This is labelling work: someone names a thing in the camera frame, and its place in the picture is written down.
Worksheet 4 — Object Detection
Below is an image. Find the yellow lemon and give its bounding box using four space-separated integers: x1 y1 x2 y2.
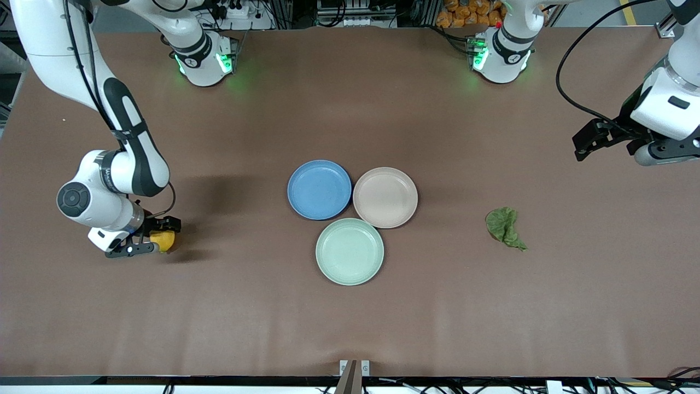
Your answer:
149 230 176 254

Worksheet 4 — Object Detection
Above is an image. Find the green lettuce leaf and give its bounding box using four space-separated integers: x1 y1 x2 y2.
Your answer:
485 206 529 252

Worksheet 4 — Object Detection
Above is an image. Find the brown table cover sheet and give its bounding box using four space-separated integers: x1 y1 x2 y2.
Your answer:
0 26 700 379

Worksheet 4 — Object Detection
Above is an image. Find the blue plate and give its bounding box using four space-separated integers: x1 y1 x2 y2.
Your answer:
287 159 352 221

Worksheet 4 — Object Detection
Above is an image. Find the pale green plate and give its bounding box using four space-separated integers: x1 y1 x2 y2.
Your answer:
316 218 385 286

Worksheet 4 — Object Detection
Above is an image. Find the bag of orange snacks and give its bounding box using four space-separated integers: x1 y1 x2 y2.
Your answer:
436 0 506 29

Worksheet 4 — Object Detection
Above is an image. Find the beige plate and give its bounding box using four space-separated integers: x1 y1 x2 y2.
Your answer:
353 167 419 229

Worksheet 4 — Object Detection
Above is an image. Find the white power strip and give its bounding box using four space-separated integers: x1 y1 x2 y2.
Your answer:
211 0 274 31

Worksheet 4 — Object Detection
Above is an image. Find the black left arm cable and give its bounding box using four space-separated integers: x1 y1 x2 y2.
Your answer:
556 0 662 135

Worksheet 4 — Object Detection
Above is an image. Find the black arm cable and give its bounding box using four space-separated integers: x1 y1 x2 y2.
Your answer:
63 0 177 218
556 0 662 135

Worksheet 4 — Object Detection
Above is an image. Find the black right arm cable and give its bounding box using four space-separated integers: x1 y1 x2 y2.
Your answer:
63 0 177 218

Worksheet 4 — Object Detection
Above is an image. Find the black base cable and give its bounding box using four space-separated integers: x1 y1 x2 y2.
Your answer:
427 25 474 55

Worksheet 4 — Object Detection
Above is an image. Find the grey metal camera bracket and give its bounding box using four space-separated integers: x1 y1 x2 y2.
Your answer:
339 360 371 394

